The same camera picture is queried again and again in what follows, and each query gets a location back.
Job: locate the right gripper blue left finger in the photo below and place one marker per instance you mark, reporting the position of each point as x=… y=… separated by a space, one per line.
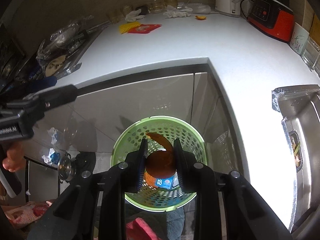
x=141 y=162

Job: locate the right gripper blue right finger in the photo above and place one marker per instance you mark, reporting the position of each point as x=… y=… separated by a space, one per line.
x=179 y=162

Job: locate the orange tangerine with peel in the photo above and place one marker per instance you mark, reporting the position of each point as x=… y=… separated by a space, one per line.
x=161 y=164

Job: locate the blue white milk carton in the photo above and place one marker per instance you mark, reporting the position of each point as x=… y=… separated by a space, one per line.
x=167 y=183

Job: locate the red snack wrapper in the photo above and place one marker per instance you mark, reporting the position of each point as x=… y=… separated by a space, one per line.
x=144 y=28

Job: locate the yellow foam net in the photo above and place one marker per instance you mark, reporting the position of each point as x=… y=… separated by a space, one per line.
x=124 y=28

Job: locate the orange peel piece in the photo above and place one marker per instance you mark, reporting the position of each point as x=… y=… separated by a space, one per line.
x=200 y=18

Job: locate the clear plastic bag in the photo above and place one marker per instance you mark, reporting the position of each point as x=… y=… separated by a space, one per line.
x=195 y=8

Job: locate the green perforated trash basket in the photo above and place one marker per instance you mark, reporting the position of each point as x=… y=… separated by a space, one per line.
x=160 y=190

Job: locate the person's left hand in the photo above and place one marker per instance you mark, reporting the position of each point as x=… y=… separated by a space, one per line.
x=14 y=159

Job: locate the gas stove with clutter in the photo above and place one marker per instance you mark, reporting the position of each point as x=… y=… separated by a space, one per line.
x=62 y=47

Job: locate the food container in sink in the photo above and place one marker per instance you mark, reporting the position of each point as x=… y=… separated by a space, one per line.
x=297 y=151

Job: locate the stainless steel sink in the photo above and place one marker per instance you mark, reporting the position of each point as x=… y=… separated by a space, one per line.
x=299 y=107

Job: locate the black small cup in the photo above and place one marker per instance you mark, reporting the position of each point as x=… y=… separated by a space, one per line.
x=144 y=9

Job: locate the clear glass jar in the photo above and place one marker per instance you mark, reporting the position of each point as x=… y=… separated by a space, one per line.
x=156 y=6

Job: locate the amber glass cup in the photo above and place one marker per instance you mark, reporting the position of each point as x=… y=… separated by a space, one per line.
x=173 y=3

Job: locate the clear glass mug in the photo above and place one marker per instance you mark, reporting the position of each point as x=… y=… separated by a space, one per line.
x=310 y=54

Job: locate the white ceramic cup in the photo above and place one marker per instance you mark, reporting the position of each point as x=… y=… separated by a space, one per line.
x=299 y=38

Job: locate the red black blender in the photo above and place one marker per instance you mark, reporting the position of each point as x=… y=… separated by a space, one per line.
x=274 y=18

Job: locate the wooden cutting board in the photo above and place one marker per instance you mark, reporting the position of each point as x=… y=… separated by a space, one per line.
x=315 y=30

